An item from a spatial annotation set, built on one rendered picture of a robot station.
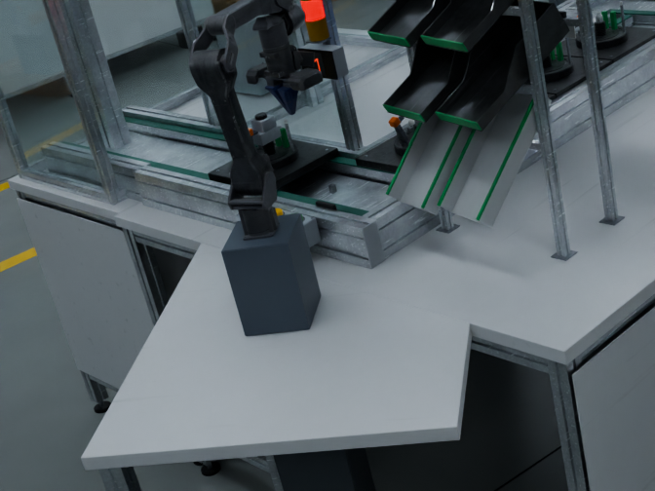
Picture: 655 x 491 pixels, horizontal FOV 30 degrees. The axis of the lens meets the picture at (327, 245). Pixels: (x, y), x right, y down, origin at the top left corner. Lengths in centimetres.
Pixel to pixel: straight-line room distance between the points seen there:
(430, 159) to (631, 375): 62
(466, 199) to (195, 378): 66
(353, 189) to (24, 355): 211
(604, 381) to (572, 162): 78
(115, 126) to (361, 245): 122
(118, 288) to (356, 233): 111
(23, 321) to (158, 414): 268
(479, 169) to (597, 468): 64
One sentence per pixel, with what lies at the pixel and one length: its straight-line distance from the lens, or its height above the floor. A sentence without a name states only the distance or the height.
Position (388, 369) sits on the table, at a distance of 230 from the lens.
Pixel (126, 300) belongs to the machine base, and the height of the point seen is 55.
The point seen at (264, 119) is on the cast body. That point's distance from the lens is 305.
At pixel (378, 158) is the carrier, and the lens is 295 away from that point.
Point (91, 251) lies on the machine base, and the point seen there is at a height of 69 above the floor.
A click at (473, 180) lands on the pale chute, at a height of 104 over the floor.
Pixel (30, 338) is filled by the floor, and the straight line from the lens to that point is 486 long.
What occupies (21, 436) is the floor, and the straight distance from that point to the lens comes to 423.
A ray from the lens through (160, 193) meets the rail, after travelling 324.
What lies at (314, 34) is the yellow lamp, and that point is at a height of 128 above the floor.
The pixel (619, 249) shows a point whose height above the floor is 86.
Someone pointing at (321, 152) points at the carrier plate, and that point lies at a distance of 307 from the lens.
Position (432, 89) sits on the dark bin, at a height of 122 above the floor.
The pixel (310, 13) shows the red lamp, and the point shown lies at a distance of 292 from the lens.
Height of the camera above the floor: 205
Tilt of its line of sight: 25 degrees down
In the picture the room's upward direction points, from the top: 14 degrees counter-clockwise
